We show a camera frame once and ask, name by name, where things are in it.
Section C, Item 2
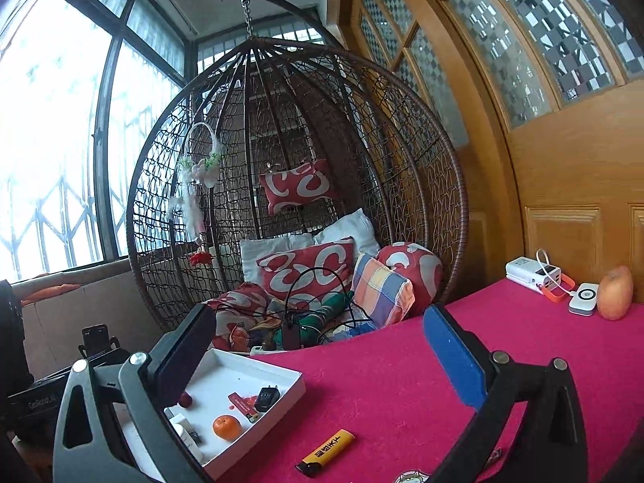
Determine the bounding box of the white looped cable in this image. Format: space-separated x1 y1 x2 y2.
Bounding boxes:
535 248 577 293

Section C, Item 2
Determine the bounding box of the tangerine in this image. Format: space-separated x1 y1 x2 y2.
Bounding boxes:
212 414 243 441

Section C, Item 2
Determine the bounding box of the wooden door with glass panes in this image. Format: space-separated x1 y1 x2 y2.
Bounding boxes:
327 0 644 313

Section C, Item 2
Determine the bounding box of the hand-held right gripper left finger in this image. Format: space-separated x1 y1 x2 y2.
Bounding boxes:
53 303 218 483

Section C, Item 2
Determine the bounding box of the red lighter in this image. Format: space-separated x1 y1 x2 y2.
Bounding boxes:
227 392 262 423

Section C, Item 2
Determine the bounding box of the cardboard box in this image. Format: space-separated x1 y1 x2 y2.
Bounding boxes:
10 266 172 378

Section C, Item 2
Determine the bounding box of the white dreamcatcher with red tassel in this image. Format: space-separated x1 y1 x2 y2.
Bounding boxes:
171 122 225 267

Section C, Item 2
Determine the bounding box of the orange cloth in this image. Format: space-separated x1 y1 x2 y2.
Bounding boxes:
20 282 81 305

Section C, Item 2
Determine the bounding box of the orange strap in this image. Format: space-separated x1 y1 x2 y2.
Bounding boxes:
541 272 575 303

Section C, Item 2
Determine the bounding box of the white round wireless charger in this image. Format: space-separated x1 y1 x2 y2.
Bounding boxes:
568 283 601 317

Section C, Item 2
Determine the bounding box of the round red white pillow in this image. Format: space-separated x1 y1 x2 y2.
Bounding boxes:
204 282 275 353
377 241 444 320

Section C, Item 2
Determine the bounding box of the small white bottle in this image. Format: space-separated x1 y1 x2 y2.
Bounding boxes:
173 425 204 464

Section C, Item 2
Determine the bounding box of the yellow lighter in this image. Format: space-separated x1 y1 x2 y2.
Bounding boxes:
294 429 356 479

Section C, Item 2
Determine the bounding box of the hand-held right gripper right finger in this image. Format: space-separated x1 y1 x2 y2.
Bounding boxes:
423 304 588 483

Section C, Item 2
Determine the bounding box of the square red white pillow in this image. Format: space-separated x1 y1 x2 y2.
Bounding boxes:
256 236 355 310

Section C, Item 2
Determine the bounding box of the small red white pillow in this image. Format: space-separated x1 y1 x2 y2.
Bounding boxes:
259 158 335 216

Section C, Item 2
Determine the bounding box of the brown wicker hanging egg chair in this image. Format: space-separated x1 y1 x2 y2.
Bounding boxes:
126 35 470 335

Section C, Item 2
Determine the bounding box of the black cat paw phone stand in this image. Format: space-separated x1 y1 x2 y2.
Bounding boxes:
78 334 126 363

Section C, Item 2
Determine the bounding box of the white power bank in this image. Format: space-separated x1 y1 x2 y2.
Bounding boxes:
506 256 549 290

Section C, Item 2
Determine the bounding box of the plaid pillow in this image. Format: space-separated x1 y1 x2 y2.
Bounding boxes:
349 252 416 325

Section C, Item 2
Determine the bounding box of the peach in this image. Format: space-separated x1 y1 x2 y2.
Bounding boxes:
597 265 634 321

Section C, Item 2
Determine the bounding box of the green patterned cloth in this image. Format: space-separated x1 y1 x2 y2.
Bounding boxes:
266 292 353 348

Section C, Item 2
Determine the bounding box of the window with metal grille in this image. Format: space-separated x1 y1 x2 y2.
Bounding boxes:
0 0 328 283

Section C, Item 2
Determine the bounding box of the white cardboard tray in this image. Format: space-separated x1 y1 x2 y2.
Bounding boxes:
113 347 307 481

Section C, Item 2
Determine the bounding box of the black smartphone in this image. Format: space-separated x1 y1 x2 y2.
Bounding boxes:
82 324 109 358

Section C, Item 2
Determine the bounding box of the black charger plug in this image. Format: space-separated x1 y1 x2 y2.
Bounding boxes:
254 385 280 412

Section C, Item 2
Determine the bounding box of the tangled black cable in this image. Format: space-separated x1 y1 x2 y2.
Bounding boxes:
284 266 383 348

